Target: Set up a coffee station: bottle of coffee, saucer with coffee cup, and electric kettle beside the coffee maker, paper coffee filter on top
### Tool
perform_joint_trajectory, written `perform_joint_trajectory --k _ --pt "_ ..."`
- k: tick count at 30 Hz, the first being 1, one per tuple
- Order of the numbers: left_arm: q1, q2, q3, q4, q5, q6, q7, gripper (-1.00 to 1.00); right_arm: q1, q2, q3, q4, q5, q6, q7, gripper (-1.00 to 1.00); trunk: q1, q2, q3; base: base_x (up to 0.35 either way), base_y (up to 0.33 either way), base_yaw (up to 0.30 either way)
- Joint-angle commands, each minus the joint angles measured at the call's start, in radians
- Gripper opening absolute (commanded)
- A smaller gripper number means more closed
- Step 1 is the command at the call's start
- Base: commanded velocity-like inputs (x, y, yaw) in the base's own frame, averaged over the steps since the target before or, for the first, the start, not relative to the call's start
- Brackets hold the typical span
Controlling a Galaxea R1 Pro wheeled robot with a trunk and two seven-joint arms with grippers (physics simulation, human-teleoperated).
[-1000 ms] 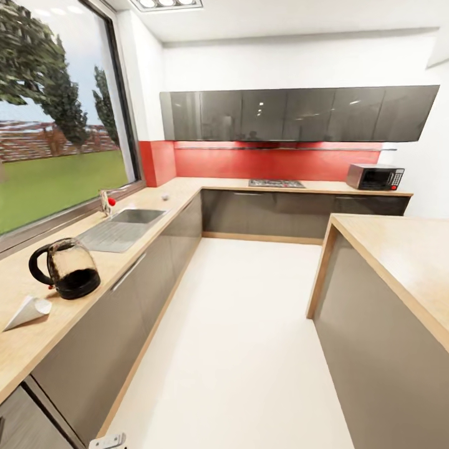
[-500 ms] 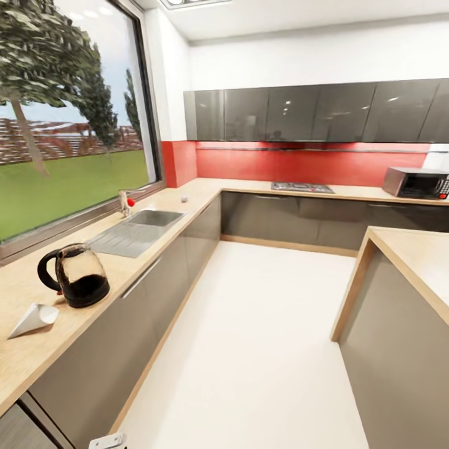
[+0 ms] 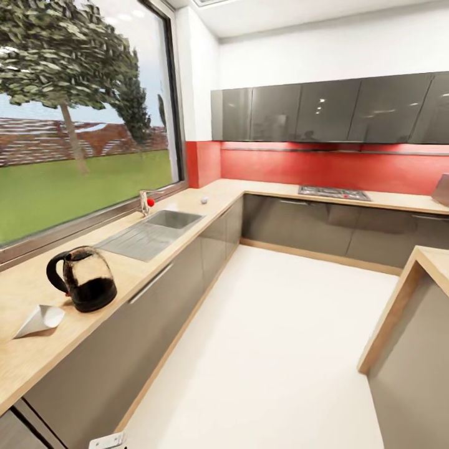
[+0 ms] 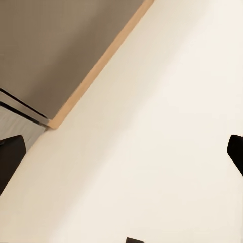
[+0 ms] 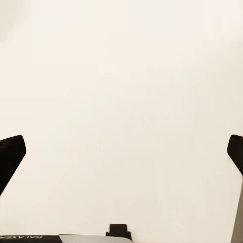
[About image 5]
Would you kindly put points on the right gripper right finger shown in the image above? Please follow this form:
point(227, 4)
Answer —
point(235, 150)

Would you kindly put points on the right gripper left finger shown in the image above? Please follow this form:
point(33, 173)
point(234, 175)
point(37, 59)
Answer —
point(12, 152)

